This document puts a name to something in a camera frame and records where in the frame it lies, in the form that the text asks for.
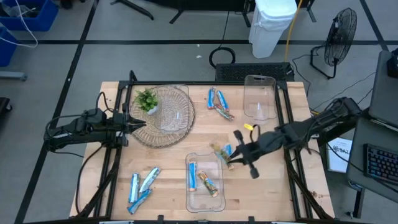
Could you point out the green brown granola bar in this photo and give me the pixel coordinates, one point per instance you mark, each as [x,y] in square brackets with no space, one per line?
[225,113]

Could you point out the black stand leg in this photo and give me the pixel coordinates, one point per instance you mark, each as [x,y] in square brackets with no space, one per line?
[133,7]

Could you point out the small green plant white pot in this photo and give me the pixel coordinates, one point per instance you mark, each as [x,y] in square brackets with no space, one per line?
[146,99]

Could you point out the blue foil granola bar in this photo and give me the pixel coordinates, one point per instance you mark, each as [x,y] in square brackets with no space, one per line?
[222,100]

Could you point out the round wicker basket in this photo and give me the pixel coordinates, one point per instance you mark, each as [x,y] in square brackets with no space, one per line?
[149,137]

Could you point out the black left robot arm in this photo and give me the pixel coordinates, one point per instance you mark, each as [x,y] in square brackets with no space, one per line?
[77,127]

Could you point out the dark grey desk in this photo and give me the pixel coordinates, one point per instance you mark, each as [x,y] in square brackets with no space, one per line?
[357,155]

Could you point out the black aluminium table frame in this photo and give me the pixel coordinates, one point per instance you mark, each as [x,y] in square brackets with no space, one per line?
[202,83]

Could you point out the blue granola bar red ends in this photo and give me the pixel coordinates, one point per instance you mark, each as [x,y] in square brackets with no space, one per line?
[211,99]

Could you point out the white trash can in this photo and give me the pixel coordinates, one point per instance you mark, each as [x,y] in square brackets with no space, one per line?
[270,28]

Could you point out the black device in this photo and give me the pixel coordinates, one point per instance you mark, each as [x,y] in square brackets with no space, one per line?
[393,63]

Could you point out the clear plastic storage bin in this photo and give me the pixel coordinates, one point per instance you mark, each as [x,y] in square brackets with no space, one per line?
[205,203]
[259,93]
[174,124]

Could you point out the yellow tag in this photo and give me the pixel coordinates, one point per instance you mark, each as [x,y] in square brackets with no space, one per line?
[248,126]

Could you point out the blue plastic crate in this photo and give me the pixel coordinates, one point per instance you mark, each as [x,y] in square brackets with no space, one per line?
[6,49]
[46,18]

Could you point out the white printed paper sheet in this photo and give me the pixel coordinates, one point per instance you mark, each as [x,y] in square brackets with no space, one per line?
[339,158]

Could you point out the black perforated metal case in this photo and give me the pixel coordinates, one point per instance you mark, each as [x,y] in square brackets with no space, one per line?
[248,71]

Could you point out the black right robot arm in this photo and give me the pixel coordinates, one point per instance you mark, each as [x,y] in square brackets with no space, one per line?
[311,127]

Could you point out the black keyboard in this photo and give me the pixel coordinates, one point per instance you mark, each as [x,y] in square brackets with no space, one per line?
[382,163]

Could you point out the black floor fan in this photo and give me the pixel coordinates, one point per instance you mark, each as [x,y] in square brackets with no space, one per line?
[342,31]

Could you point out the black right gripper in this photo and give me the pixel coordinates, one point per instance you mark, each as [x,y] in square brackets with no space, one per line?
[256,149]

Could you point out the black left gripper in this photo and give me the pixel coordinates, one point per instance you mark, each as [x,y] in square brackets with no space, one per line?
[118,124]

